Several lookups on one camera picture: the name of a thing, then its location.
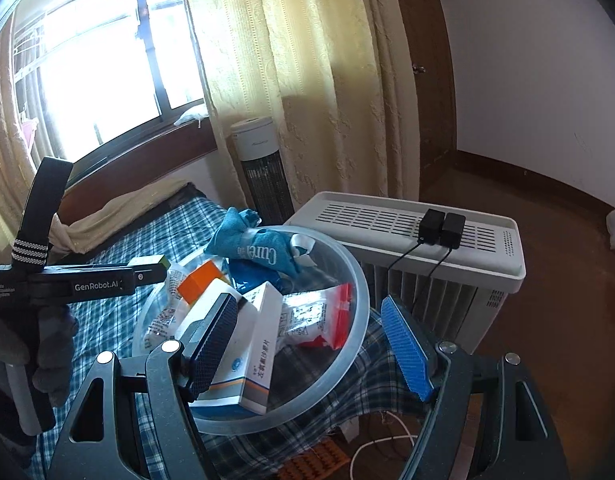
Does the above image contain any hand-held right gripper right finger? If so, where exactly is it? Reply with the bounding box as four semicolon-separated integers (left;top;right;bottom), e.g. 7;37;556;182
381;296;571;480

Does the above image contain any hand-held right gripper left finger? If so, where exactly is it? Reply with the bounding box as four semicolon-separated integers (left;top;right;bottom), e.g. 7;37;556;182
47;292;239;480

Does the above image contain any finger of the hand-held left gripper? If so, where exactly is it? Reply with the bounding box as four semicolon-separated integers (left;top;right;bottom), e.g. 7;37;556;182
132;266;166;287

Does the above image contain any white blue medicine box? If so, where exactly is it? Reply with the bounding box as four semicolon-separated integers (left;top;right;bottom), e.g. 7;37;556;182
177;280;258;406

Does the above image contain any orange yellow toy block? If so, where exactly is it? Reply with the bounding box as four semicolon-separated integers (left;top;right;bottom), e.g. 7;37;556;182
178;262;228;306

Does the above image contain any clear plastic bowl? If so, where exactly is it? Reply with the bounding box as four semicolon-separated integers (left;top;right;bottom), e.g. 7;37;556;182
132;225;372;436

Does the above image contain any blue snack packet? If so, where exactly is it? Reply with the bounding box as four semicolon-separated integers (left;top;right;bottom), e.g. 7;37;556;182
227;260;298;296

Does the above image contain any blue cloth pouch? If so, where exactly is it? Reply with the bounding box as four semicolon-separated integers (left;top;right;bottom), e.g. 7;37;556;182
206;207;315;278

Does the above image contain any person's left hand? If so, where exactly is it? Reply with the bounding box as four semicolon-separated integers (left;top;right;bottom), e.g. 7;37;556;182
0;305;80;406

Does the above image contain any clear printed snack packet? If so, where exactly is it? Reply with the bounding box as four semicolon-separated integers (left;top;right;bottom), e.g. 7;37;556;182
137;267;188;356

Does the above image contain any beige bed cover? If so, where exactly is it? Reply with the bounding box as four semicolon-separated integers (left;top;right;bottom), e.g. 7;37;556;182
52;177;188;256

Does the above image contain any red white snack packet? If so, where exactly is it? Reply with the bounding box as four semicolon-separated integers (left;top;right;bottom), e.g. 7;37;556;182
282;282;355;351

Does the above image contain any black power adapter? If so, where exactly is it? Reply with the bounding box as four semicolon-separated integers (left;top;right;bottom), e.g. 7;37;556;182
440;212;467;250
418;208;445;246

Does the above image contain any brown wooden headboard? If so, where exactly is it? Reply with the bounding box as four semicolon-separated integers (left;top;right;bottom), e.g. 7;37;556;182
62;125;218;201

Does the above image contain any white electric heater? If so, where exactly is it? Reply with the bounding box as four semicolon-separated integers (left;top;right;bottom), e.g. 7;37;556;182
283;191;527;356

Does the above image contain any orange floor item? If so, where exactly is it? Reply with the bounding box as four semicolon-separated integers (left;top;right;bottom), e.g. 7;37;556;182
280;437;348;480

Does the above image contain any cream lace curtain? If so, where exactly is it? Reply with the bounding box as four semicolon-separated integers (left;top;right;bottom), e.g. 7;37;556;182
180;0;423;211
0;35;43;261

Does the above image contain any white tower fan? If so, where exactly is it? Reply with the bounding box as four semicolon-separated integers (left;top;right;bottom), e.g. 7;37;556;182
230;116;294;226

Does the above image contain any white cloth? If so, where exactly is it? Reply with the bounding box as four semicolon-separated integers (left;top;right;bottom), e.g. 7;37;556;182
173;106;210;128

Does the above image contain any window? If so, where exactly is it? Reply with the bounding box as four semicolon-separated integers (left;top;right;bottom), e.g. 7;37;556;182
12;0;208;161

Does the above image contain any brown wooden door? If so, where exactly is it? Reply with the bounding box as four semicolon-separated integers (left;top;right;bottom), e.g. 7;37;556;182
382;0;458;201

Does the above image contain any black cable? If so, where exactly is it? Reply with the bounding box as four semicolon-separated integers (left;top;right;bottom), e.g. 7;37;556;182
427;246;453;278
385;240;423;273

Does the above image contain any white cable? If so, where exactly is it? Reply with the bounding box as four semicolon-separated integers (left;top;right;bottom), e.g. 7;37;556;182
350;412;418;480

